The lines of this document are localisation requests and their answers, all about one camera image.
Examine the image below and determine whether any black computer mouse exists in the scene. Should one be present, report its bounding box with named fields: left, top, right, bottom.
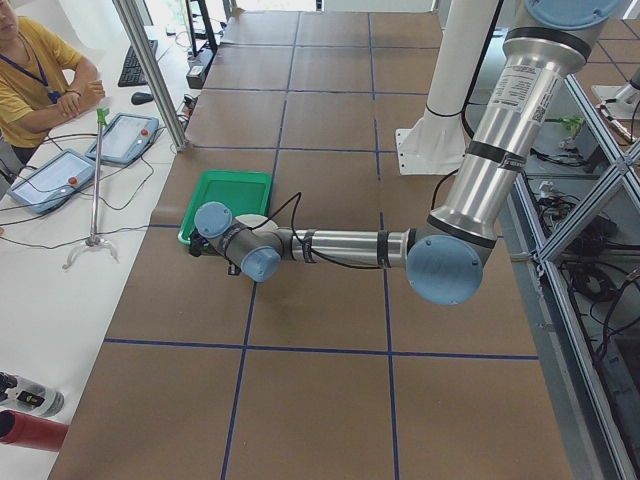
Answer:
left=130, top=92, right=154, bottom=106

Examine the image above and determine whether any far teach pendant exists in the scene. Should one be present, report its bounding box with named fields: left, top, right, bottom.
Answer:
left=98, top=113, right=159, bottom=166

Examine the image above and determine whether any green handled reacher grabber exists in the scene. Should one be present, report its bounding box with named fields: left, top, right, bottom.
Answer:
left=62, top=107, right=119, bottom=271

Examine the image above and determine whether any green plastic tray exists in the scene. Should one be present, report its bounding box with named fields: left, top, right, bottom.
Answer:
left=177, top=169, right=272, bottom=245

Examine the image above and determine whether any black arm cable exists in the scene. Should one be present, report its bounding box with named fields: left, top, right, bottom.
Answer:
left=249, top=192, right=416, bottom=271

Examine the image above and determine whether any teach pendant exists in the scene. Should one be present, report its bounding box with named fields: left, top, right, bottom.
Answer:
left=98, top=113, right=159, bottom=166
left=8, top=149, right=95, bottom=214

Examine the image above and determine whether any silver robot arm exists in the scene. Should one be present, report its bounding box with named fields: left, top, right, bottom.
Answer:
left=189, top=1, right=618, bottom=306

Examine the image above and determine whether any aluminium frame post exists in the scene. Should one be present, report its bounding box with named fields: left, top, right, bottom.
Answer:
left=113, top=0, right=187, bottom=152

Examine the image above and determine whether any black keyboard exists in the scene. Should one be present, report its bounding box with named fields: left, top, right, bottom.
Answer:
left=117, top=46, right=147, bottom=87

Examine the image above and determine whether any person in yellow shirt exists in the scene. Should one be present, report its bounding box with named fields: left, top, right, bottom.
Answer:
left=1, top=1, right=106, bottom=164

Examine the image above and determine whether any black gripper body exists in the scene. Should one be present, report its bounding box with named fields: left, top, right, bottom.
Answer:
left=189, top=234, right=209, bottom=256

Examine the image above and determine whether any red water bottle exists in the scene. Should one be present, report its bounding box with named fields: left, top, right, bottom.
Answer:
left=1, top=410, right=69, bottom=452

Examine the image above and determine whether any near teach pendant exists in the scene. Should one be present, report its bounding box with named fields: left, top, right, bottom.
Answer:
left=8, top=149, right=95, bottom=214

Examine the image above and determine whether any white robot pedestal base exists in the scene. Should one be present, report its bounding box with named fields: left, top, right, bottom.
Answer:
left=396, top=1, right=502, bottom=175

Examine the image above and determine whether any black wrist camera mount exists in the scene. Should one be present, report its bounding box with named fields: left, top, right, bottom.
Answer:
left=228, top=261, right=243, bottom=276

